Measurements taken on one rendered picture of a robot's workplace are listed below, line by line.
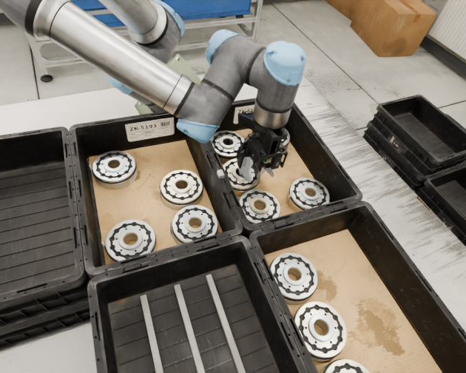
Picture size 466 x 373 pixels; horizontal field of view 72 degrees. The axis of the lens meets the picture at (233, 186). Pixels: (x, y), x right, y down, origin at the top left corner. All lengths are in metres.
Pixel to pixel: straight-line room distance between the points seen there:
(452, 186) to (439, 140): 0.24
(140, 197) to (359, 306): 0.55
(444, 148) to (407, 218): 0.80
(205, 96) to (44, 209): 0.46
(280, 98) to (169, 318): 0.47
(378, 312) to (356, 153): 0.64
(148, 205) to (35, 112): 0.65
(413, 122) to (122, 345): 1.69
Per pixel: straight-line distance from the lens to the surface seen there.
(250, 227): 0.66
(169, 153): 0.91
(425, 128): 1.95
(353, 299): 0.77
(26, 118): 1.31
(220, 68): 0.64
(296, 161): 0.94
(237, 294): 0.70
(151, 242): 0.72
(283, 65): 0.59
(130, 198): 0.82
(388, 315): 0.80
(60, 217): 0.83
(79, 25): 0.66
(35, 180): 0.92
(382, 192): 1.17
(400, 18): 3.47
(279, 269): 0.70
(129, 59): 0.64
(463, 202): 1.86
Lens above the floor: 1.49
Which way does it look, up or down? 51 degrees down
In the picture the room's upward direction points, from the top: 10 degrees clockwise
